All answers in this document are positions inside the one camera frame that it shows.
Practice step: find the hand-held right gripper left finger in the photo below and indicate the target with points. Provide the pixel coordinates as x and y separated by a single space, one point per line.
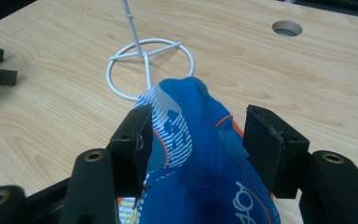
130 146

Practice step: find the blue patterned sports garment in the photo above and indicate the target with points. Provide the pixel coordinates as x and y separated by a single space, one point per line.
199 161

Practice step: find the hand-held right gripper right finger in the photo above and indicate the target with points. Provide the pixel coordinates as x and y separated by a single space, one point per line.
270 146

